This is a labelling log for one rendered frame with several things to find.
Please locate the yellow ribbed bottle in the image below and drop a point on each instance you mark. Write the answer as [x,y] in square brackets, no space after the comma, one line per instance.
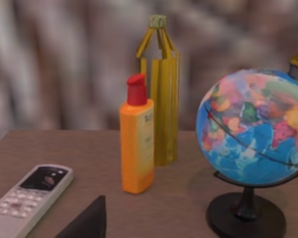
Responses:
[166,104]

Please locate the white remote control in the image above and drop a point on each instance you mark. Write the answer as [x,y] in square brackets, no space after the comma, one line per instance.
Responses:
[27,198]

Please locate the globe on black stand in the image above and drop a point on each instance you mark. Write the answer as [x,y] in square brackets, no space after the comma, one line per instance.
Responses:
[253,138]

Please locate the orange bottle with red cap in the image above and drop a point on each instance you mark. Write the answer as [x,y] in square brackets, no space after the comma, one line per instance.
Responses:
[137,146]

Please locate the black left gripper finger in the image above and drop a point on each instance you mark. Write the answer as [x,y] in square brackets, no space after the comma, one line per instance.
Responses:
[92,220]

